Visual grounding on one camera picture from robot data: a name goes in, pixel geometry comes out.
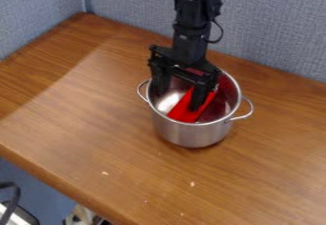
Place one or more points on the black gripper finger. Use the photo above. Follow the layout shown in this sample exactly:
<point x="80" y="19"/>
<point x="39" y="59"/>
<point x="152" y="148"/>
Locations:
<point x="202" y="89"/>
<point x="160" y="78"/>

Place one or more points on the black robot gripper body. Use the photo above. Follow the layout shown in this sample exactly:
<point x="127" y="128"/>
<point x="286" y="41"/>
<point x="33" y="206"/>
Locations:
<point x="184" y="57"/>

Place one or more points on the red rectangular block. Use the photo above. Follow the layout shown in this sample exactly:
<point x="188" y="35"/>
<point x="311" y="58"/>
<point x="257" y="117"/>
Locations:
<point x="182" y="112"/>

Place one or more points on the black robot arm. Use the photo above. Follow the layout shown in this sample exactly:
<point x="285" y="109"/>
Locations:
<point x="196" y="13"/>

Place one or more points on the stainless steel pot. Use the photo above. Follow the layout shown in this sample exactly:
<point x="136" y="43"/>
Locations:
<point x="211" y="126"/>

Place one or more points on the white object below table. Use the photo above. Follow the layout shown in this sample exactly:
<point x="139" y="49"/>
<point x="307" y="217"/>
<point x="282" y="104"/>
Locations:
<point x="81" y="216"/>

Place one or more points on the black and grey corner object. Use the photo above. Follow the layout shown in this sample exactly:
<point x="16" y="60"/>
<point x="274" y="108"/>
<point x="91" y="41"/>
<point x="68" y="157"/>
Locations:
<point x="20" y="217"/>

